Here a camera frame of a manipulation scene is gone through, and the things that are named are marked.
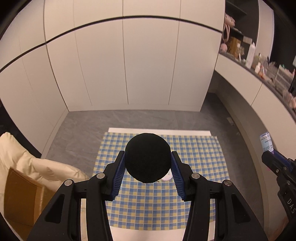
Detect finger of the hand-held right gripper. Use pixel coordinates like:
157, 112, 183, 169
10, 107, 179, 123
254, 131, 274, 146
261, 151, 284, 177
273, 149, 296, 170

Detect white spray bottle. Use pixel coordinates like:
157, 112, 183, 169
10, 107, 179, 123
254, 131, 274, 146
245, 42, 256, 69

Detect pink bag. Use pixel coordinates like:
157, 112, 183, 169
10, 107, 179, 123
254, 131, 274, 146
223, 13, 236, 43

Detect brown cardboard box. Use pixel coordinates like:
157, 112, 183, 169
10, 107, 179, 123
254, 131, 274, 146
3, 168, 58, 229

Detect white table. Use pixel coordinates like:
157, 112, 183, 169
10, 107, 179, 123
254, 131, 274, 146
107, 127, 229, 241

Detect blue yellow checkered tablecloth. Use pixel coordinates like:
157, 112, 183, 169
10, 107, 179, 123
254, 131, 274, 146
92, 132, 229, 231

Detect paw print cardboard box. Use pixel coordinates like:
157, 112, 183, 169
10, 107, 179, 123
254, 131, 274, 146
228, 37, 242, 55

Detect white counter with dark top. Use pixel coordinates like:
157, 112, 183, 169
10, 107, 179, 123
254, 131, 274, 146
214, 52, 296, 163

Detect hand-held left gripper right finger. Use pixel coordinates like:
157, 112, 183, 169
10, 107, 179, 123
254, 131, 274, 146
170, 151, 269, 241

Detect clear drawer organiser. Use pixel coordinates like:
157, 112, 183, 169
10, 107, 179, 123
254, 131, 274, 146
275, 65, 293, 85

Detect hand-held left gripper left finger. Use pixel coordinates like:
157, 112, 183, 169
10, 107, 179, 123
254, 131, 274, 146
26, 150, 126, 241

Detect black round powder puff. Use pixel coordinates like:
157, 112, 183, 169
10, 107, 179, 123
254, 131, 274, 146
125, 133, 172, 183

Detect cream padded armchair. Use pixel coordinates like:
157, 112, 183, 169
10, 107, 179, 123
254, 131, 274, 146
0, 132, 90, 193

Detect white wall cabinets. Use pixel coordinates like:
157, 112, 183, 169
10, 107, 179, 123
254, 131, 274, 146
0, 0, 226, 114

